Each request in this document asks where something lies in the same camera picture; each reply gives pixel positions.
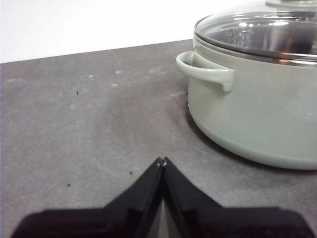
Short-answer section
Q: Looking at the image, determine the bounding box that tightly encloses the pale green electric pot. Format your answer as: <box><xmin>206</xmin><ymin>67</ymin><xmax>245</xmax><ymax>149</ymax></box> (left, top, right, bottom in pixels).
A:
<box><xmin>175</xmin><ymin>37</ymin><xmax>317</xmax><ymax>171</ymax></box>

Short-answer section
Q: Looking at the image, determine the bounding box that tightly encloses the glass lid with green knob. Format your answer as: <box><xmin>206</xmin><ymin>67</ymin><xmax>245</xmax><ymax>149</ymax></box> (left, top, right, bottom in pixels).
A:
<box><xmin>193</xmin><ymin>0</ymin><xmax>317</xmax><ymax>63</ymax></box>

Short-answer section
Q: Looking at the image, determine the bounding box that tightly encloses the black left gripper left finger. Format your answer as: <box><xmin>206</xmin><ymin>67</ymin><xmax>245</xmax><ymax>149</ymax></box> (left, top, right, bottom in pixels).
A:
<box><xmin>11</xmin><ymin>156</ymin><xmax>165</xmax><ymax>238</ymax></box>

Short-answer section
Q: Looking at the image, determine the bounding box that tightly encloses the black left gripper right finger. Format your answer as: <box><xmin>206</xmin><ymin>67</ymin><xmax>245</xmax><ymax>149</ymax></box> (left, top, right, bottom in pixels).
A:
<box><xmin>162</xmin><ymin>156</ymin><xmax>313</xmax><ymax>238</ymax></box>

